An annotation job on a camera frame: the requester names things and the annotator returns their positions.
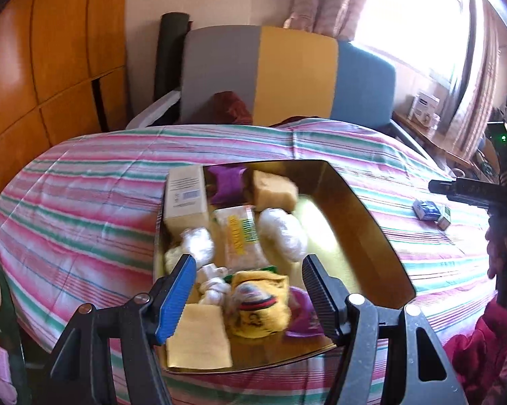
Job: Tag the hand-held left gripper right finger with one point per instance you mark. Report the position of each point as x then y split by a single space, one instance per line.
318 297

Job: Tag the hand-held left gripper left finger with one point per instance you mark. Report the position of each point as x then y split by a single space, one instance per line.
177 299

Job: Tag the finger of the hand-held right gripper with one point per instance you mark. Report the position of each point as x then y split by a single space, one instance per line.
468 190

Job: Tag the purple packet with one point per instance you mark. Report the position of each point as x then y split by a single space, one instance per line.
228 181
302 312

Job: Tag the white knotted cloth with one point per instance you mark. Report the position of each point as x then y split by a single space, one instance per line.
213 287

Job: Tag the small green white box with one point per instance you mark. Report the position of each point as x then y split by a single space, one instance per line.
444 220

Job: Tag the blue tissue pack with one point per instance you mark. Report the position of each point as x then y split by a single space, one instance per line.
426 210

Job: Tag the yellow sponge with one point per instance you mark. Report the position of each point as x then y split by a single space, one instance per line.
274 190
198 341

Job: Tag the white plastic bag ball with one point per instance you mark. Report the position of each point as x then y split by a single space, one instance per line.
196 242
283 230

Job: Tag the gold tin box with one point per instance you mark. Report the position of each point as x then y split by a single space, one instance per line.
363 253

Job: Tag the yellow plush toy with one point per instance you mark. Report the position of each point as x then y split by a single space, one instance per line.
257 312

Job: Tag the green label snack packet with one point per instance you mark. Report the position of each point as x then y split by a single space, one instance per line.
236 236

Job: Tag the cream paper carton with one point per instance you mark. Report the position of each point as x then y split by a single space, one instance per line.
186 202

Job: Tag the person's right hand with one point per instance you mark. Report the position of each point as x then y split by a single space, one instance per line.
493 253

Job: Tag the wooden side table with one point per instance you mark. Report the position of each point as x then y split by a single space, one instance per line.
443 143

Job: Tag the small clear bottle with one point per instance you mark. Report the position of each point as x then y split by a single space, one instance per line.
435 123

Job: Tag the striped beige curtain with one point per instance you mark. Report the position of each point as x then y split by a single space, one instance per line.
481 84

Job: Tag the white printed carton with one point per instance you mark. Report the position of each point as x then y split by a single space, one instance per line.
424 107

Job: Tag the striped tablecloth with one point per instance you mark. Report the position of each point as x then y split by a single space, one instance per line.
89 202

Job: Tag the person's red clothing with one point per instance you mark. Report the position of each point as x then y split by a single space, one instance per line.
485 354

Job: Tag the window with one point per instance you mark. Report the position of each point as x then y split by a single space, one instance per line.
413 17

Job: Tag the pink plastic toy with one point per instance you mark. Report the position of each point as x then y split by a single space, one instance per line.
2 365

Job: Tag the dark red cushion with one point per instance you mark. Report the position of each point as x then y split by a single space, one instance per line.
232 107

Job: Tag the grey yellow blue armchair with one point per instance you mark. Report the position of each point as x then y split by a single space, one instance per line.
295 71

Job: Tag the pink patterned curtain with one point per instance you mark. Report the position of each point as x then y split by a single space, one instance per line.
329 0

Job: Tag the black rolled mat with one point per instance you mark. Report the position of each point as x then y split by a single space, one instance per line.
169 50

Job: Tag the wooden wardrobe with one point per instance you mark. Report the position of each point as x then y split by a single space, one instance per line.
46 50

